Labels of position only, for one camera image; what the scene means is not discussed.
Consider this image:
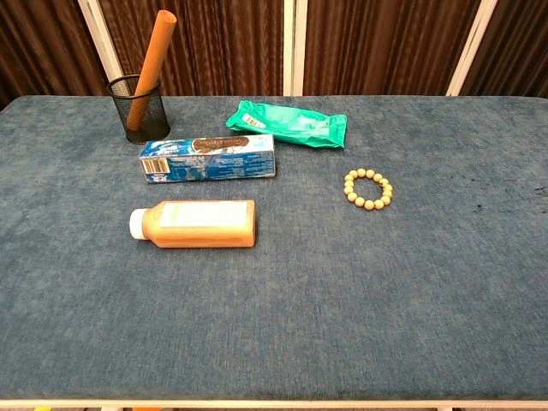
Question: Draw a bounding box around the small brown object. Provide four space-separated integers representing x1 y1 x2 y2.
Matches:
343 168 394 211

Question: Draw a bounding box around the blue cookie box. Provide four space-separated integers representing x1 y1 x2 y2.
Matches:
138 134 277 184

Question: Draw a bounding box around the orange drink bottle white cap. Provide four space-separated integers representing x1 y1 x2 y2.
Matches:
128 199 257 249

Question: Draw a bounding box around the green plastic snack packet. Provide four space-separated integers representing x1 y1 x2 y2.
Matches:
225 99 348 150

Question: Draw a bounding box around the blue table cloth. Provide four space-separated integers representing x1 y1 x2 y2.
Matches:
0 94 548 403

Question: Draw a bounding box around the black mesh pen holder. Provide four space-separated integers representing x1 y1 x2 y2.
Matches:
106 74 171 145

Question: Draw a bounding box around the brown pleated curtain panel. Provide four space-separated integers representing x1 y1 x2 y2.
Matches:
303 0 485 97
0 0 109 104
92 0 286 97
460 0 548 97

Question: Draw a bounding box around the orange stick in cup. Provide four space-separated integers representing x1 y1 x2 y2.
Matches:
126 9 177 131

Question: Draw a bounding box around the white partition frame post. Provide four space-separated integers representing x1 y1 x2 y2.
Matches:
283 0 309 97
444 0 500 97
77 0 126 86

